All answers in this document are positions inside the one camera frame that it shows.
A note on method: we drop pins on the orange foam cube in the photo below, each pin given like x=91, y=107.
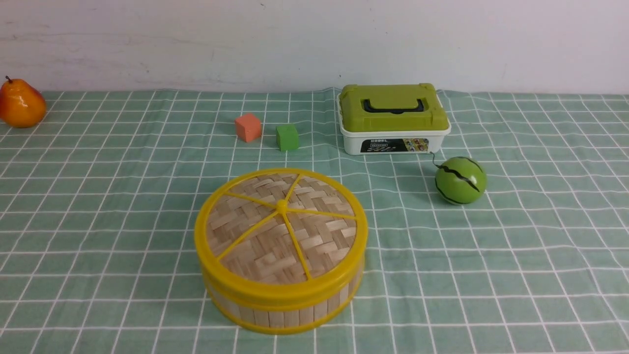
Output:
x=248, y=127

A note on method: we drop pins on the yellow woven bamboo steamer lid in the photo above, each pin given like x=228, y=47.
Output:
x=281, y=238

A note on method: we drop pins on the orange toy pear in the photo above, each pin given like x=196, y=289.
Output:
x=21, y=105

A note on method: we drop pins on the green and white lidded box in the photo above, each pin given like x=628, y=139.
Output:
x=391, y=119

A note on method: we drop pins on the green checkered tablecloth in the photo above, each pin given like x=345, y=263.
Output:
x=98, y=204

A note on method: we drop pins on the green toy watermelon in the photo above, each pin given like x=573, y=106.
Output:
x=460, y=180

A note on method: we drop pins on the yellow bamboo steamer basket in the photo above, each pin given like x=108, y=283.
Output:
x=281, y=319

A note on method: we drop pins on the green foam cube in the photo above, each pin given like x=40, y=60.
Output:
x=287, y=137

